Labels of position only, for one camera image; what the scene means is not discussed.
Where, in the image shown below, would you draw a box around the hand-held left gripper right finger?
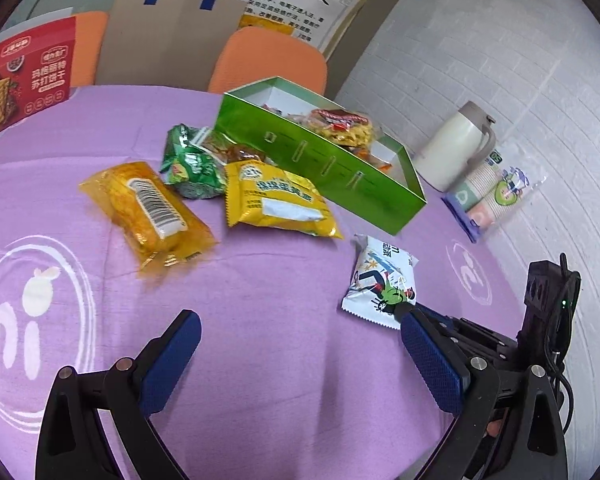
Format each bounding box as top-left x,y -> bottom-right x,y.
400,307 -> 568,480

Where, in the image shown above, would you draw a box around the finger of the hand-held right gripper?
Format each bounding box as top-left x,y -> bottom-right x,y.
419,304 -> 526,372

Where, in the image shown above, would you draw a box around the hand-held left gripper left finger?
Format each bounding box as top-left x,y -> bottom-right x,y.
35,309 -> 203,480

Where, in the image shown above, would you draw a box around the white cartoon print snack packet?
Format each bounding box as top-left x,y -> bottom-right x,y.
341,234 -> 420,331

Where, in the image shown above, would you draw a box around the yellow transparent cake packet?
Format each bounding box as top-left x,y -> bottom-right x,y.
78,161 -> 218,281

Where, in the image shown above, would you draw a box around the yellow snack packet white label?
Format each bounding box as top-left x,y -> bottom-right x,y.
223,160 -> 345,241

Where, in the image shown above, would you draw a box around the green snack packet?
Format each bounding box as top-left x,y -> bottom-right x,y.
160,123 -> 228,200

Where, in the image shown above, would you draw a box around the green gift box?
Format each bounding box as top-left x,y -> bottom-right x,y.
214,76 -> 427,236

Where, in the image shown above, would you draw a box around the clear packet brown pastry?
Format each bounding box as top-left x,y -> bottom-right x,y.
200,130 -> 276,166

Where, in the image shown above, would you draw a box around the clear puffed snack packet red label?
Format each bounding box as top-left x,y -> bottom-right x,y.
302,107 -> 381,148

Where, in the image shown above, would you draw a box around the pack of paper cups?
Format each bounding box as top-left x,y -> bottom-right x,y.
442,145 -> 548,245

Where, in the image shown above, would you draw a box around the purple tablecloth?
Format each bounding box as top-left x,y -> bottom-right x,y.
0,84 -> 536,480

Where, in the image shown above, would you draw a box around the cream thermos jug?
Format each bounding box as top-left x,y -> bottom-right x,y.
412,101 -> 497,192

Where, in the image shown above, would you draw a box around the orange chair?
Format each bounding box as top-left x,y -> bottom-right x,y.
207,27 -> 328,96
72,10 -> 110,86

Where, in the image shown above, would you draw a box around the red biscuit box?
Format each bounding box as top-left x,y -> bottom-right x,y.
0,16 -> 77,146

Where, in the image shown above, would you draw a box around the brown paper bag blue handles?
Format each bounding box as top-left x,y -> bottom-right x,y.
96,0 -> 248,86

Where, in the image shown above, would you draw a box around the wall poster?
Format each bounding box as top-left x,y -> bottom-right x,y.
215,0 -> 366,53

